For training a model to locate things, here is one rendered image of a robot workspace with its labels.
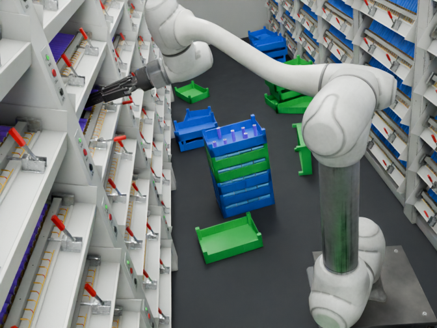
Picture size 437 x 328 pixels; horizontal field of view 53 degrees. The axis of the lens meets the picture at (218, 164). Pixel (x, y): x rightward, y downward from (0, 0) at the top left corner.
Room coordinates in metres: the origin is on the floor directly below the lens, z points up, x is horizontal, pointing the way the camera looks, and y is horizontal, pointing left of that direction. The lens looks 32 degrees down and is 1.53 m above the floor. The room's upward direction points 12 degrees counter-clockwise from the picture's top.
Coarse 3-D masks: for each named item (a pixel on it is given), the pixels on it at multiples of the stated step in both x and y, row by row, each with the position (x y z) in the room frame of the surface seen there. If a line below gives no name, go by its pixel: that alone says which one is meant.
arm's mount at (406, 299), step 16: (384, 256) 1.15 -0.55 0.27; (400, 256) 1.14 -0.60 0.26; (384, 272) 1.08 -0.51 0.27; (400, 272) 1.07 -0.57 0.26; (384, 288) 1.01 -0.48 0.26; (400, 288) 1.00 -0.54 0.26; (416, 288) 0.99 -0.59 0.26; (368, 304) 0.96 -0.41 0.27; (384, 304) 0.95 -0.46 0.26; (400, 304) 0.94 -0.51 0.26; (416, 304) 0.93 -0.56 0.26; (368, 320) 0.90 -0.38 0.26; (384, 320) 0.89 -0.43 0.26; (400, 320) 0.88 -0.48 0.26; (416, 320) 0.87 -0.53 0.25; (432, 320) 0.87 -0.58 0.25
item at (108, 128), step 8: (96, 80) 1.58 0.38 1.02; (104, 80) 1.58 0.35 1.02; (112, 80) 1.58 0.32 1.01; (96, 88) 1.56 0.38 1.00; (88, 112) 1.38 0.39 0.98; (104, 112) 1.40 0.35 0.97; (112, 112) 1.40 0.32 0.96; (104, 120) 1.33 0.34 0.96; (112, 120) 1.34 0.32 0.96; (104, 128) 1.28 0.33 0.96; (112, 128) 1.28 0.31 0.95; (96, 136) 1.22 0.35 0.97; (104, 136) 1.22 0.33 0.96; (112, 136) 1.23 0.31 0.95; (112, 144) 1.23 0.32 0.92; (96, 152) 1.12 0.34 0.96; (104, 152) 1.12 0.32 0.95; (96, 160) 1.08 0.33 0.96; (104, 160) 1.08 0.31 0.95; (96, 168) 0.97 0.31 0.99; (104, 168) 1.04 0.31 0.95; (104, 176) 1.04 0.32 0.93
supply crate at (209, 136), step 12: (252, 120) 2.12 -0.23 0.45; (204, 132) 2.08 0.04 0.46; (216, 132) 2.11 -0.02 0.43; (228, 132) 2.11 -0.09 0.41; (240, 132) 2.10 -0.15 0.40; (252, 132) 2.07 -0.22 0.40; (264, 132) 1.94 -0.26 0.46; (228, 144) 1.91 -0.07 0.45; (240, 144) 1.92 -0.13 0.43; (252, 144) 1.93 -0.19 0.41; (216, 156) 1.90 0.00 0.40
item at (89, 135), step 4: (104, 88) 1.55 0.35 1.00; (96, 104) 1.40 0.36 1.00; (100, 104) 1.40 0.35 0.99; (108, 104) 1.44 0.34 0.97; (96, 108) 1.37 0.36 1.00; (100, 108) 1.37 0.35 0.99; (96, 112) 1.34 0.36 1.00; (100, 112) 1.37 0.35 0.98; (92, 116) 1.30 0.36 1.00; (96, 116) 1.30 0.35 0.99; (104, 116) 1.34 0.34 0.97; (92, 120) 1.27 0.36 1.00; (96, 120) 1.28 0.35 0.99; (100, 120) 1.31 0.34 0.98; (92, 124) 1.25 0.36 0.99; (96, 124) 1.28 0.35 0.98; (88, 128) 1.22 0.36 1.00; (92, 128) 1.22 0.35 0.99; (96, 128) 1.25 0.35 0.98; (88, 132) 1.19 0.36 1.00; (92, 132) 1.20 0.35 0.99; (88, 136) 1.17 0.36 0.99; (92, 136) 1.20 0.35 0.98; (88, 140) 1.14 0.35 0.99; (88, 144) 1.12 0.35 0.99; (88, 148) 1.12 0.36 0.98; (92, 148) 1.12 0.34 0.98; (92, 152) 1.10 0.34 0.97; (92, 156) 1.08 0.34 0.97
